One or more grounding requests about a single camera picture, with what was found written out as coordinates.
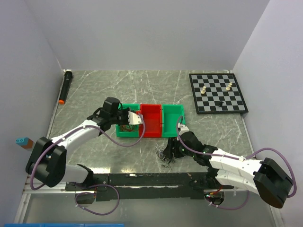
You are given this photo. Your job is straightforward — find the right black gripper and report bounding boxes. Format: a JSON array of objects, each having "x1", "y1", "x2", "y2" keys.
[{"x1": 162, "y1": 136, "x2": 196, "y2": 158}]

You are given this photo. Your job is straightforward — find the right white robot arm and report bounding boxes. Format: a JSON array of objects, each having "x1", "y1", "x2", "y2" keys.
[{"x1": 161, "y1": 131, "x2": 294, "y2": 209}]

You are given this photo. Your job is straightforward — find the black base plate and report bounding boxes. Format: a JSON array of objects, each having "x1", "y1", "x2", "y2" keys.
[{"x1": 65, "y1": 172, "x2": 233, "y2": 201}]

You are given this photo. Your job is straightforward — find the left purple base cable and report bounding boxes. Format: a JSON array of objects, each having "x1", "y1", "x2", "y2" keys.
[{"x1": 74, "y1": 184, "x2": 121, "y2": 215}]

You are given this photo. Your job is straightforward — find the blue brown brick tower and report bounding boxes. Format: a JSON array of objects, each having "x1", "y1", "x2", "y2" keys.
[{"x1": 16, "y1": 137, "x2": 34, "y2": 149}]

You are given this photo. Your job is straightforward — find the black cables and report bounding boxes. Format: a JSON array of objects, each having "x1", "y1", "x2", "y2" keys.
[{"x1": 158, "y1": 153, "x2": 177, "y2": 169}]

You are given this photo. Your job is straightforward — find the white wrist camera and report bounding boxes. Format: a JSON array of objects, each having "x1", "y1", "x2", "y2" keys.
[
  {"x1": 177, "y1": 123, "x2": 189, "y2": 135},
  {"x1": 128, "y1": 111, "x2": 142, "y2": 125}
]

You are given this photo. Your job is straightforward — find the black marker orange cap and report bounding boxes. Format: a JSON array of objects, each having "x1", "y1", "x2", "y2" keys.
[{"x1": 58, "y1": 71, "x2": 73, "y2": 105}]

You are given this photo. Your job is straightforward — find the black grey chessboard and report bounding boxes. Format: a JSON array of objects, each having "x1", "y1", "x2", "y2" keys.
[{"x1": 189, "y1": 73, "x2": 249, "y2": 114}]

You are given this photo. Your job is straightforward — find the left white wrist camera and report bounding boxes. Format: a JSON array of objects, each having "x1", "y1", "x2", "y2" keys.
[{"x1": 128, "y1": 111, "x2": 142, "y2": 125}]

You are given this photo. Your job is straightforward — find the green plastic bin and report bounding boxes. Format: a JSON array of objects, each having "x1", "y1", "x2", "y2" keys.
[
  {"x1": 116, "y1": 104, "x2": 140, "y2": 138},
  {"x1": 162, "y1": 105, "x2": 185, "y2": 138}
]

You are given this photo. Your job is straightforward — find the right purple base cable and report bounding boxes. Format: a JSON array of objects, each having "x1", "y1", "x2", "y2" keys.
[{"x1": 205, "y1": 191, "x2": 251, "y2": 211}]

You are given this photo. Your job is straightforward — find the white chess piece left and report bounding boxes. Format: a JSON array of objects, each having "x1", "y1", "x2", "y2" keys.
[{"x1": 201, "y1": 86, "x2": 206, "y2": 95}]

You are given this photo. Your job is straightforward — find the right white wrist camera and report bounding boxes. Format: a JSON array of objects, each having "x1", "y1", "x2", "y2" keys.
[{"x1": 177, "y1": 123, "x2": 189, "y2": 135}]

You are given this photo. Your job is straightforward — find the white cables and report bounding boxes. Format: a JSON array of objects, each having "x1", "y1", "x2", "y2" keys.
[{"x1": 154, "y1": 145, "x2": 165, "y2": 159}]

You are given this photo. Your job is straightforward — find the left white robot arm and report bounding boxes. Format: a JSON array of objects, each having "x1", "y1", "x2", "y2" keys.
[{"x1": 26, "y1": 97, "x2": 134, "y2": 190}]

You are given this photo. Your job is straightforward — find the red cables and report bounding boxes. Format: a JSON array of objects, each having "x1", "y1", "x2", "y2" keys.
[{"x1": 120, "y1": 124, "x2": 139, "y2": 132}]

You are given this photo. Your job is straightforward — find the aluminium rail frame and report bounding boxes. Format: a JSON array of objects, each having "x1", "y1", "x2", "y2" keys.
[{"x1": 13, "y1": 176, "x2": 69, "y2": 224}]

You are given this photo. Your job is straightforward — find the red plastic bin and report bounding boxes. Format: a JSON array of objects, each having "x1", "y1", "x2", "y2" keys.
[{"x1": 138, "y1": 104, "x2": 162, "y2": 138}]

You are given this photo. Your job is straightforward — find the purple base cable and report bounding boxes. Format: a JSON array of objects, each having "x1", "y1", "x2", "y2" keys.
[
  {"x1": 74, "y1": 184, "x2": 121, "y2": 215},
  {"x1": 205, "y1": 191, "x2": 251, "y2": 211}
]

